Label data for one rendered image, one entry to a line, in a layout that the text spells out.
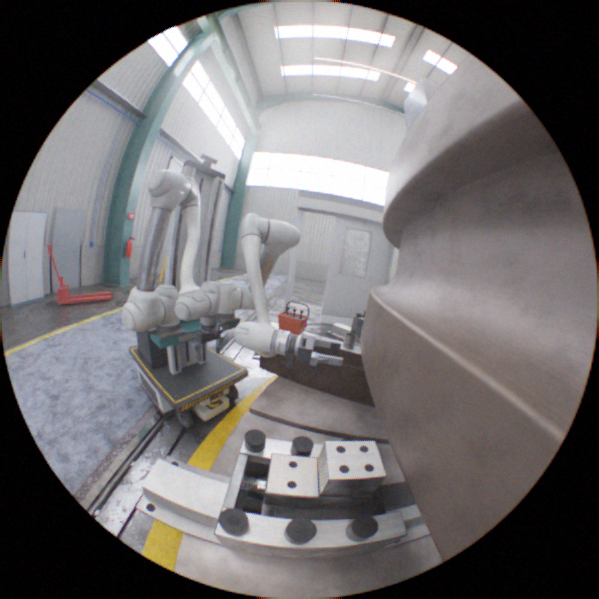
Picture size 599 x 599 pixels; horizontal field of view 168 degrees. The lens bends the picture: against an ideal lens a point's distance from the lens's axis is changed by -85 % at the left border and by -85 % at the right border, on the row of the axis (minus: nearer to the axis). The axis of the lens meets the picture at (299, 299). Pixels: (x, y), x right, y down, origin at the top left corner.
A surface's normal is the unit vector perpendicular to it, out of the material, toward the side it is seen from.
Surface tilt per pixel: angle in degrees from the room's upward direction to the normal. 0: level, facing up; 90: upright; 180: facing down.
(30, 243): 90
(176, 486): 0
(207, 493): 0
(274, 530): 0
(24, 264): 90
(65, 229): 90
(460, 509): 90
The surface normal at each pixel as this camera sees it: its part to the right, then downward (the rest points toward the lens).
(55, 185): 0.99, 0.15
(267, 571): 0.15, -0.97
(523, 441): -0.99, -0.13
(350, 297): -0.04, 0.18
